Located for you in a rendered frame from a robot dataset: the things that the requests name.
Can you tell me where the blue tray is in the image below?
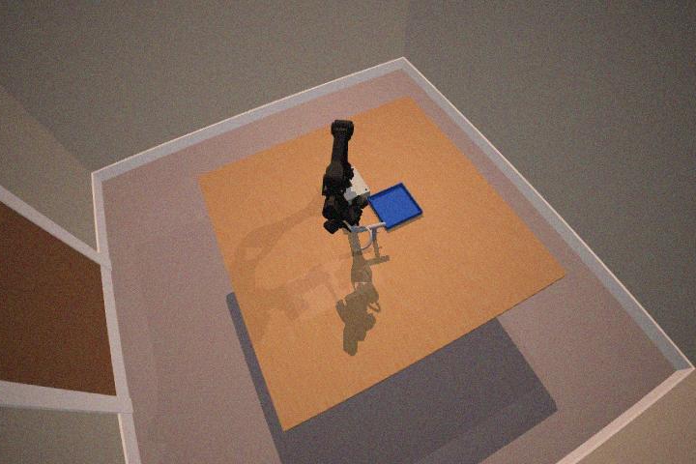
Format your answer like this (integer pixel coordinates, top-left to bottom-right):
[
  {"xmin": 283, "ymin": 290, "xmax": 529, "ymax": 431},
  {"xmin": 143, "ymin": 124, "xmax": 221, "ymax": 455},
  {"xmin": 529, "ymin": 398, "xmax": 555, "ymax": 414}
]
[{"xmin": 367, "ymin": 182, "xmax": 423, "ymax": 230}]

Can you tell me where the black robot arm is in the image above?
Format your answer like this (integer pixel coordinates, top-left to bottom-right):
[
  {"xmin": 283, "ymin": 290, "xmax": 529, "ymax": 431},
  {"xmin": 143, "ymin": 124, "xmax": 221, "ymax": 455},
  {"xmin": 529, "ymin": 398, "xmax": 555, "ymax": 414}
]
[{"xmin": 322, "ymin": 119, "xmax": 363, "ymax": 226}]

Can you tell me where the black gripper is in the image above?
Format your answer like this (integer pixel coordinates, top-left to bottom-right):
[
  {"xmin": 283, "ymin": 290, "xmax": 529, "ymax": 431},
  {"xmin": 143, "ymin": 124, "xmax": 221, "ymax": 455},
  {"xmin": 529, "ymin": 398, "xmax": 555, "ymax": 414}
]
[{"xmin": 323, "ymin": 195, "xmax": 368, "ymax": 234}]

